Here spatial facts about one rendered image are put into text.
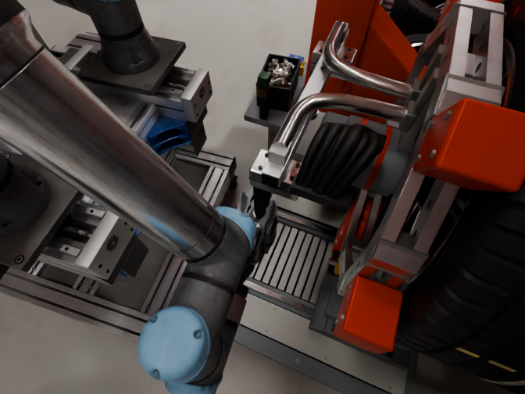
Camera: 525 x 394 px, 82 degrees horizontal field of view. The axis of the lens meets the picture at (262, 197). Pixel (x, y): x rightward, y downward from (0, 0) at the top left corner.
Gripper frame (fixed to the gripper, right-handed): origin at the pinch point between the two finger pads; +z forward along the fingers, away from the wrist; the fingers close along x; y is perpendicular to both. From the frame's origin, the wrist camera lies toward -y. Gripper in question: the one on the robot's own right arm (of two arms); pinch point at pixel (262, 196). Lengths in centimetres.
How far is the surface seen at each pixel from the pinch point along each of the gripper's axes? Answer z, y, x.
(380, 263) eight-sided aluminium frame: -12.1, 12.2, -21.0
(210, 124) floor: 85, -83, 60
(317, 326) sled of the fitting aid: -9, -68, -24
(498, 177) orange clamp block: -8.2, 30.1, -25.1
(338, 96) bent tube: 11.8, 18.3, -9.4
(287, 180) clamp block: -2.6, 12.1, -5.1
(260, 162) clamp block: -0.3, 12.1, 0.2
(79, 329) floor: -38, -83, 68
